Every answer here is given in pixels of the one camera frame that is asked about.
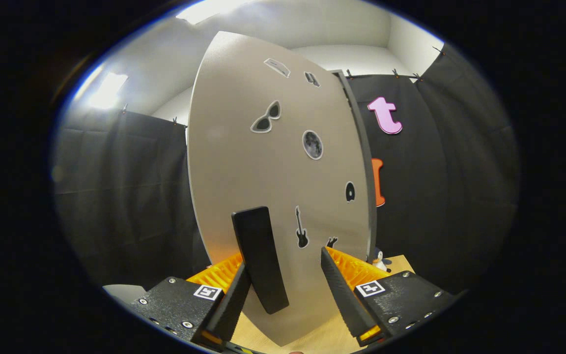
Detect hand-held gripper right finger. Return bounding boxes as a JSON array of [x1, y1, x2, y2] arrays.
[[320, 246, 458, 347]]

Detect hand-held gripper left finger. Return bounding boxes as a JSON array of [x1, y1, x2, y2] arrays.
[[127, 251, 253, 351]]

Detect black door handle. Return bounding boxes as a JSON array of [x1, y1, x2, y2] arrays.
[[231, 206, 290, 315]]

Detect grey shoe cabinet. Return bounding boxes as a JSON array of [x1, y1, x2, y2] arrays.
[[331, 69, 378, 256]]

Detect beige shoe cabinet door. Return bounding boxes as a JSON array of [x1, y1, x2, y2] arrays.
[[187, 30, 377, 347]]

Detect small penguin figurine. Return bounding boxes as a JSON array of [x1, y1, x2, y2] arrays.
[[371, 248, 392, 273]]

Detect black backdrop cloth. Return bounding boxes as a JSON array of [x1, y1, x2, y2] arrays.
[[52, 42, 519, 295]]

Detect narrow ceiling light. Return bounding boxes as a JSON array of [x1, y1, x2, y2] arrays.
[[86, 72, 129, 110]]

